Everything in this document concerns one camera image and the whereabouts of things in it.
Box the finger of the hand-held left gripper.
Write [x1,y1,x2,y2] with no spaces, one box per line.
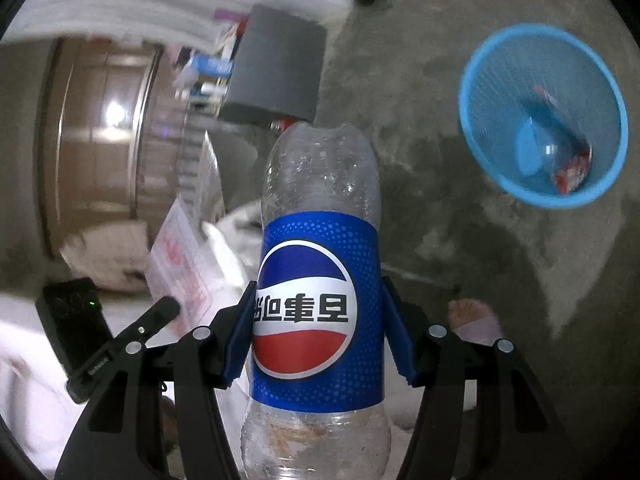
[114,296,182,356]

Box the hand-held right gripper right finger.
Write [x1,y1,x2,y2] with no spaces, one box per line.
[381,275,571,480]

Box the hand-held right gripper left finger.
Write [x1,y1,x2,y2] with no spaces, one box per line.
[55,280,258,480]

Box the clear bag with red print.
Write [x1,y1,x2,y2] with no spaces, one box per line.
[145,199,251,333]

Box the blue label plastic bottle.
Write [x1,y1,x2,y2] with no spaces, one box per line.
[240,121,393,480]

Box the clear bag with red label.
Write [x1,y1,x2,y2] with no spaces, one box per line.
[532,85,593,193]

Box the blue mesh basket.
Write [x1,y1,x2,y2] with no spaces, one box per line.
[459,22,630,211]

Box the pink slipper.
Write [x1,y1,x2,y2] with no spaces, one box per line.
[447,300,501,346]

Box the brown wooden door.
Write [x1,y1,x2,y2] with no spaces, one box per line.
[40,40,166,256]

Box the grey cabinet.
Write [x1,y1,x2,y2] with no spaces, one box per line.
[220,4,328,123]

